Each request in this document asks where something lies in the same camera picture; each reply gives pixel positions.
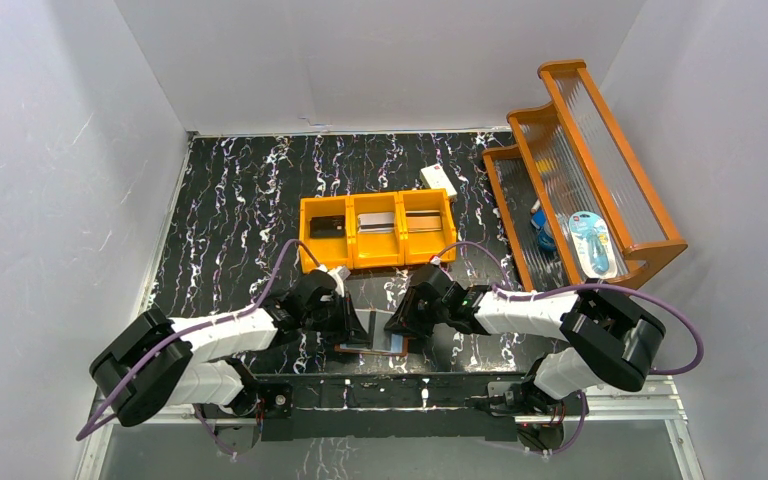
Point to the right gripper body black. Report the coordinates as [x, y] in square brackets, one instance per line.
[428, 314]

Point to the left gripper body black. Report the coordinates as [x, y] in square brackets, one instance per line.
[345, 317]

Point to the grey credit card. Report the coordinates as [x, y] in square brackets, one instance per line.
[380, 339]

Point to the brown leather card holder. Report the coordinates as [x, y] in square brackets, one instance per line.
[399, 346]

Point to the black credit card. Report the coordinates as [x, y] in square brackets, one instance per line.
[327, 227]

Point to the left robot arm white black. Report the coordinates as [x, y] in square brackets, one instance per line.
[158, 361]

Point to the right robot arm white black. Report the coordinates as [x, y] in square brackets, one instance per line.
[611, 339]

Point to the card in right bin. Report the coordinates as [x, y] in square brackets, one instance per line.
[418, 221]

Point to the silver card in middle bin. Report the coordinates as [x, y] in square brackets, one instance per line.
[376, 222]

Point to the middle orange bin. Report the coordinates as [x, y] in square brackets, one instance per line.
[382, 249]

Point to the orange bin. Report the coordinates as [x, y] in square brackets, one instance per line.
[330, 252]
[382, 249]
[419, 248]

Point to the right orange bin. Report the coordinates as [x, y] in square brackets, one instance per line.
[419, 248]

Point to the left orange bin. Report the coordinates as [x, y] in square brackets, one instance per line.
[330, 252]

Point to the white small box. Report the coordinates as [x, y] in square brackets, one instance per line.
[434, 177]

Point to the blue packaged item on shelf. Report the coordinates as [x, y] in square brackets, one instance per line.
[593, 245]

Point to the orange wooden shelf rack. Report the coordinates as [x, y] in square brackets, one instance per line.
[571, 155]

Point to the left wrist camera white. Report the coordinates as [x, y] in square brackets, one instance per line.
[339, 274]

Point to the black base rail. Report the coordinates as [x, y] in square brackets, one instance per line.
[546, 431]

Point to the aluminium frame rail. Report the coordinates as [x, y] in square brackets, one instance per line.
[622, 404]

